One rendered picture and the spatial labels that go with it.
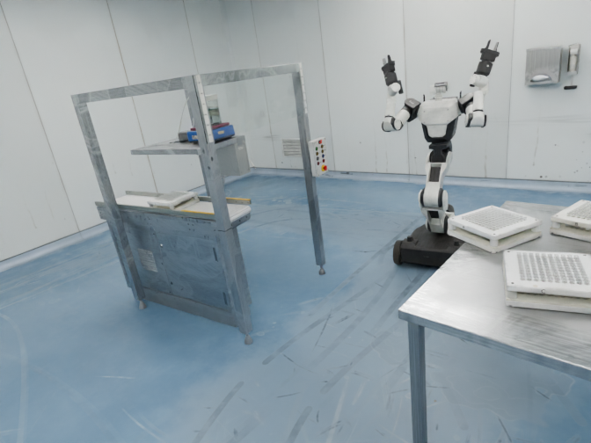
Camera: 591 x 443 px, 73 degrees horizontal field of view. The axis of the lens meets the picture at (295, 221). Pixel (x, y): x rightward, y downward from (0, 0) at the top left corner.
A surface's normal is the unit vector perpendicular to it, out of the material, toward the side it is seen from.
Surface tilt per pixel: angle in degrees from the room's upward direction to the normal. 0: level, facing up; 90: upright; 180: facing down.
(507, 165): 90
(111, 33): 90
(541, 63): 90
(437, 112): 90
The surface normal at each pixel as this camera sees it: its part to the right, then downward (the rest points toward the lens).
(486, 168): -0.60, 0.35
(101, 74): 0.79, 0.11
